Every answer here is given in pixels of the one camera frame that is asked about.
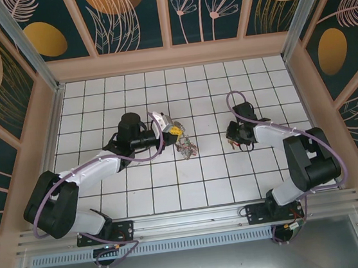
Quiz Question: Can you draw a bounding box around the aluminium side rail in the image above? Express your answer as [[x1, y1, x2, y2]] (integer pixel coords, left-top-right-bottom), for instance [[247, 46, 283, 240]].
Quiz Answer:
[[283, 53, 345, 195], [18, 84, 82, 229]]

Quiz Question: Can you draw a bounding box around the metal disc with keyrings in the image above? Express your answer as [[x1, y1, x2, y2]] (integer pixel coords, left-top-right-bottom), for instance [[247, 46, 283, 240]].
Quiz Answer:
[[173, 120, 201, 163]]

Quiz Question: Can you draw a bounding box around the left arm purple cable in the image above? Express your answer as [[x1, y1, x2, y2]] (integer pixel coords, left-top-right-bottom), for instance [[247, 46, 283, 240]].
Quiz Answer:
[[21, 109, 180, 268]]

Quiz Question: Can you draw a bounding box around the slotted grey cable duct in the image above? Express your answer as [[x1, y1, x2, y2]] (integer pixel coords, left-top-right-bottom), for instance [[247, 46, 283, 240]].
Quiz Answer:
[[29, 226, 278, 268]]

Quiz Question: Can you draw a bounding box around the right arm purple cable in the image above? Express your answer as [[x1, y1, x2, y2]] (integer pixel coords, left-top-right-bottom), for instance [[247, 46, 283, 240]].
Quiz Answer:
[[225, 79, 355, 250]]

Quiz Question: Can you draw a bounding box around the aluminium mounting rail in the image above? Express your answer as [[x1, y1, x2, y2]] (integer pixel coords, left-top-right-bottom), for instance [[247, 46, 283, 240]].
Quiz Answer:
[[13, 188, 358, 256]]

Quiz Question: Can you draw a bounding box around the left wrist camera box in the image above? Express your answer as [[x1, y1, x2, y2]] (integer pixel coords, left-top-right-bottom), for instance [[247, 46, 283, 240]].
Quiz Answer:
[[150, 109, 175, 134]]

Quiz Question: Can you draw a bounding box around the aluminium corner post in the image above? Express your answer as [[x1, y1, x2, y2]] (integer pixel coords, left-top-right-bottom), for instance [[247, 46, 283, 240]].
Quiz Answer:
[[0, 0, 65, 99], [275, 0, 342, 61]]

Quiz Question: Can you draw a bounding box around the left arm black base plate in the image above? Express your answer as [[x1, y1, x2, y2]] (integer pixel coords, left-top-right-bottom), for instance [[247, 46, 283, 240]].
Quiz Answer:
[[75, 219, 137, 248]]

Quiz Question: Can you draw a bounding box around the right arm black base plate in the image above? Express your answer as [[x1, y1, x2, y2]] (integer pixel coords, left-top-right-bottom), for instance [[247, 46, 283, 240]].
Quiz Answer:
[[244, 197, 306, 227]]

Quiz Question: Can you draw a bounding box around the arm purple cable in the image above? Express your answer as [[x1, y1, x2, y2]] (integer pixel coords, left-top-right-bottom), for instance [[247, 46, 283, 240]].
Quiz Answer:
[[225, 79, 355, 250], [21, 109, 180, 268]]

